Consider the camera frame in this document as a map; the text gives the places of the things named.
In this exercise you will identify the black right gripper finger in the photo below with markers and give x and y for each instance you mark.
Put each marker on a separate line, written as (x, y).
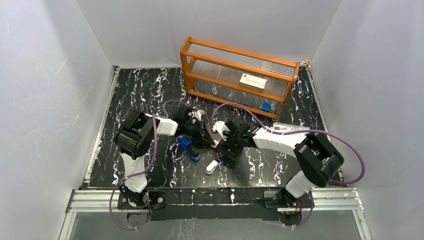
(228, 158)
(220, 128)

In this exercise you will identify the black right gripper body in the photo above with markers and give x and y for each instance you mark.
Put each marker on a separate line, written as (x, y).
(234, 145)

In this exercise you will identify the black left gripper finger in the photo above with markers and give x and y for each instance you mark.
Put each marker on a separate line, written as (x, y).
(196, 142)
(205, 139)

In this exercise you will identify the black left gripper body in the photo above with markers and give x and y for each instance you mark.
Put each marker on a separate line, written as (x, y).
(201, 133)

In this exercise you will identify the red white staple box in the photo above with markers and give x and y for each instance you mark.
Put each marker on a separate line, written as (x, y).
(217, 146)

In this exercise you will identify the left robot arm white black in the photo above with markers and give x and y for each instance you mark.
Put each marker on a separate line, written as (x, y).
(139, 130)

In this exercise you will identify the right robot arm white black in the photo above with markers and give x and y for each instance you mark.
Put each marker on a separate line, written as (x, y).
(317, 157)

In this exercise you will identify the small blue box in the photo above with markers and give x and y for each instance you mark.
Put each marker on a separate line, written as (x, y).
(266, 107)

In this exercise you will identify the white cardboard box red labels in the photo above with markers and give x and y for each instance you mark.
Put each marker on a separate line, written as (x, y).
(252, 82)

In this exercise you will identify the orange wooden shelf rack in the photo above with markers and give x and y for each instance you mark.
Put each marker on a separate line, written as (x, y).
(212, 71)

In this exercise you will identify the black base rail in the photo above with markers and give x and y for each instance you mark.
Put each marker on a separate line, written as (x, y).
(263, 203)

